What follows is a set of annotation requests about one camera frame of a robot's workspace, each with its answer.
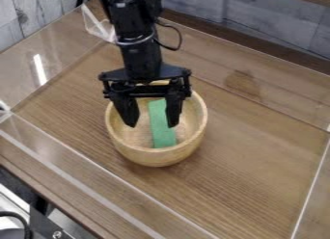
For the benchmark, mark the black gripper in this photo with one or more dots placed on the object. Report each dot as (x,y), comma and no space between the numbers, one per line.
(145,77)

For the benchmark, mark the clear acrylic corner bracket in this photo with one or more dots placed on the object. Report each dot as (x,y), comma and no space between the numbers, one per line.
(98,28)

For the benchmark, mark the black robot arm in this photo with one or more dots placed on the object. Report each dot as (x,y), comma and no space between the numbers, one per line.
(135,18)

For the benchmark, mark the green rectangular block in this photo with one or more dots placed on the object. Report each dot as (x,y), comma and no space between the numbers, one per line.
(163,134)

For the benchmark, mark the black metal table frame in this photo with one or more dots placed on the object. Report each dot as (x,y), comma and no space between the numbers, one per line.
(28,216)

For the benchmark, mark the round wooden bowl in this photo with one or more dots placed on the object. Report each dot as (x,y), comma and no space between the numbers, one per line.
(132,141)

